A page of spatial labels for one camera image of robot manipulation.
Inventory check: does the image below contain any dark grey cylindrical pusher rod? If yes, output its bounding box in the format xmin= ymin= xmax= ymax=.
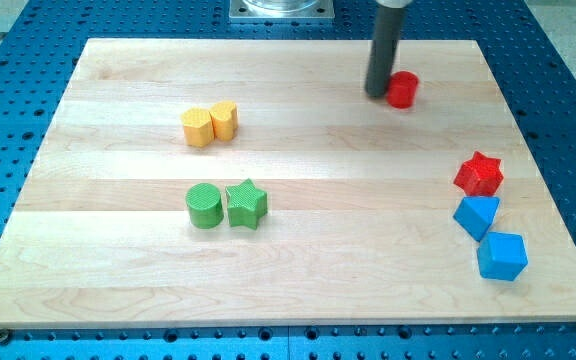
xmin=364 ymin=0 xmax=409 ymax=98

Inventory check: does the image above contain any red cylinder block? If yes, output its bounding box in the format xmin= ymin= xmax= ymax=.
xmin=386 ymin=71 xmax=419 ymax=109

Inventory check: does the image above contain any red star block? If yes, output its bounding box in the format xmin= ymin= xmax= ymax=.
xmin=453 ymin=151 xmax=504 ymax=196

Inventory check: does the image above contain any green star block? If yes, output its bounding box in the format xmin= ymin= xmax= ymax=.
xmin=226 ymin=179 xmax=268 ymax=230

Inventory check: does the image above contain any yellow heart block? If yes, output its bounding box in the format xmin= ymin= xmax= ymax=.
xmin=209 ymin=100 xmax=238 ymax=141

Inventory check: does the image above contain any blue perforated table plate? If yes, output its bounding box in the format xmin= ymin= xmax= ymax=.
xmin=0 ymin=0 xmax=576 ymax=359

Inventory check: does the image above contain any blue triangle block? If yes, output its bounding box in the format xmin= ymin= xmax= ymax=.
xmin=453 ymin=196 xmax=500 ymax=242

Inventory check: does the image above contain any yellow hexagon block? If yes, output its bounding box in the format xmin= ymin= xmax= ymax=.
xmin=180 ymin=108 xmax=214 ymax=148

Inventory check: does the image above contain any light wooden board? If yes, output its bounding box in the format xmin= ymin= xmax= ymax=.
xmin=0 ymin=38 xmax=576 ymax=329

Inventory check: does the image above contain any blue cube block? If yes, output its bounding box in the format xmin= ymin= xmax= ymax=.
xmin=477 ymin=232 xmax=528 ymax=281

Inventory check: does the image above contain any green cylinder block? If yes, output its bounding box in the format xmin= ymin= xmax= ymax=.
xmin=185 ymin=183 xmax=224 ymax=229

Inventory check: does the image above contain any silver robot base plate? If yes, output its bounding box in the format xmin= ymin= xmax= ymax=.
xmin=229 ymin=0 xmax=335 ymax=22

